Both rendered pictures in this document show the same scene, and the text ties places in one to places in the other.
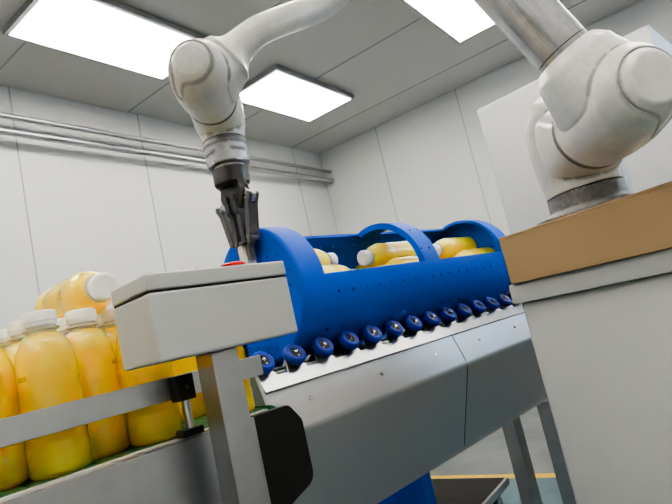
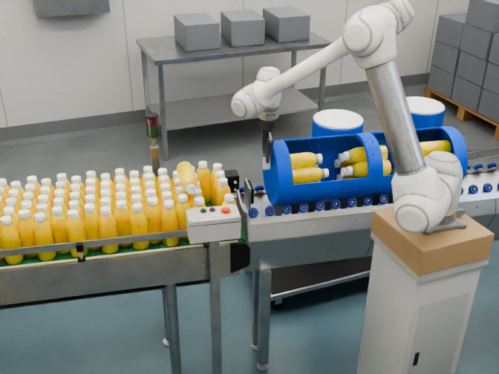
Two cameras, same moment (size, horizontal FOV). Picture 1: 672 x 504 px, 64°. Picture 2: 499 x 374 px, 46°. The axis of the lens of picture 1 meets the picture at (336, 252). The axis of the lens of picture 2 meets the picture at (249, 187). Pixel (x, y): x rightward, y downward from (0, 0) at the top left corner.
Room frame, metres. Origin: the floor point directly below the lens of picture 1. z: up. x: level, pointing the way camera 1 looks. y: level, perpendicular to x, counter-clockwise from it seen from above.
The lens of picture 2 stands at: (-0.84, -0.99, 2.28)
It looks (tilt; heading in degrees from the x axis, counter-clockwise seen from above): 29 degrees down; 33
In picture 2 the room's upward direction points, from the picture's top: 1 degrees clockwise
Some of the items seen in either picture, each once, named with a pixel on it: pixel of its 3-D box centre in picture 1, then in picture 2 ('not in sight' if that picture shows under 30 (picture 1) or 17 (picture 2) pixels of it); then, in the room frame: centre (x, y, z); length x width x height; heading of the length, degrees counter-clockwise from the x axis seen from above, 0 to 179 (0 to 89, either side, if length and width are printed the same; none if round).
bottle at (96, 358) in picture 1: (92, 387); (183, 217); (0.73, 0.36, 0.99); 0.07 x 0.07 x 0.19
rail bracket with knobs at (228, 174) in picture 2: not in sight; (230, 182); (1.14, 0.42, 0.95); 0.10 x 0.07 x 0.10; 46
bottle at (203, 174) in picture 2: not in sight; (203, 182); (1.01, 0.48, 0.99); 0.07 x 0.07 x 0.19
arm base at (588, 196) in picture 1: (591, 204); (438, 213); (1.13, -0.55, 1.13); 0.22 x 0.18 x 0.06; 140
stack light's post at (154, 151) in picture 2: not in sight; (161, 242); (1.01, 0.77, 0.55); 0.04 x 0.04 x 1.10; 46
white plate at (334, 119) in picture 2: not in sight; (338, 119); (1.98, 0.27, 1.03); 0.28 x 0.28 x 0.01
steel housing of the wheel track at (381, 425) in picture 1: (511, 350); (456, 208); (1.79, -0.49, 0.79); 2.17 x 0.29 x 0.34; 136
